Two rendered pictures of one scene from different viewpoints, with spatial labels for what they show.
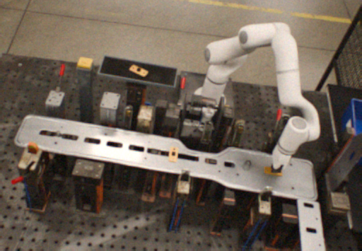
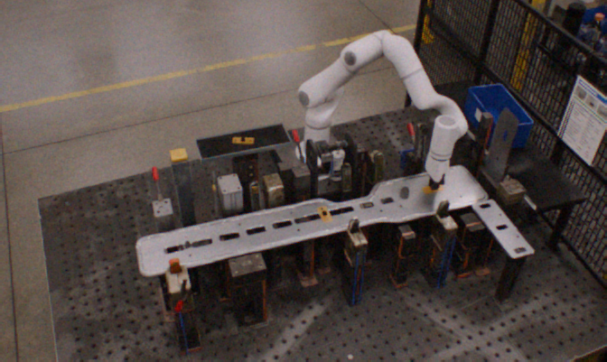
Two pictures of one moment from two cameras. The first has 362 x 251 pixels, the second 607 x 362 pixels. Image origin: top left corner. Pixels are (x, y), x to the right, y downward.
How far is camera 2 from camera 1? 65 cm
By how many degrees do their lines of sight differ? 15
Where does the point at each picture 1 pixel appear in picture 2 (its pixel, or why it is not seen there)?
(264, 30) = (368, 43)
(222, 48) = (320, 84)
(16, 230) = not seen: outside the picture
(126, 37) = (151, 137)
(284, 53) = (404, 56)
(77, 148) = (218, 250)
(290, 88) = (424, 88)
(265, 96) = (367, 129)
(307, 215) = (490, 215)
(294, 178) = (456, 187)
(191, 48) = (236, 121)
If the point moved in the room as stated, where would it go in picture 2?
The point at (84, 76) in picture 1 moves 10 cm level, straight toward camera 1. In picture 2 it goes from (182, 171) to (194, 185)
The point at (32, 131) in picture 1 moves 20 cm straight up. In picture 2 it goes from (156, 255) to (147, 215)
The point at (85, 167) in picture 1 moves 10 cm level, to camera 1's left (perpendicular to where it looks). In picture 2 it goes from (243, 264) to (214, 270)
